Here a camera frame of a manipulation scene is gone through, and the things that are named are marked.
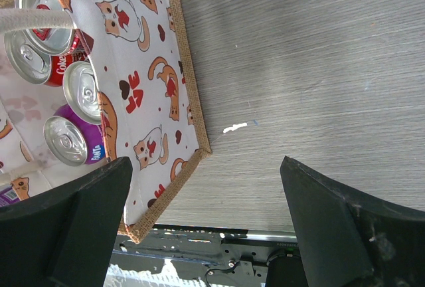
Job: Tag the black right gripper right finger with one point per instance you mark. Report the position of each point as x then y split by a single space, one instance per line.
347 237

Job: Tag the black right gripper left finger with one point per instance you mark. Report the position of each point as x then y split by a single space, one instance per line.
65 236

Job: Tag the purple Fanta can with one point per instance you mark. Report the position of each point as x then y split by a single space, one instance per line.
7 196
72 140

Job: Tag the red Coca-Cola can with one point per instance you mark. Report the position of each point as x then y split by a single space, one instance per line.
35 66
81 93

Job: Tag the brown canvas tote bag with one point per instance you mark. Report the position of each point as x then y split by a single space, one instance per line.
147 92

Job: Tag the silver blue Red Bull can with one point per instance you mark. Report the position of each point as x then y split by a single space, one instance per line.
51 40

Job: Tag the black mounting rail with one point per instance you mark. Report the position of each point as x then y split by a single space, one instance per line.
201 256

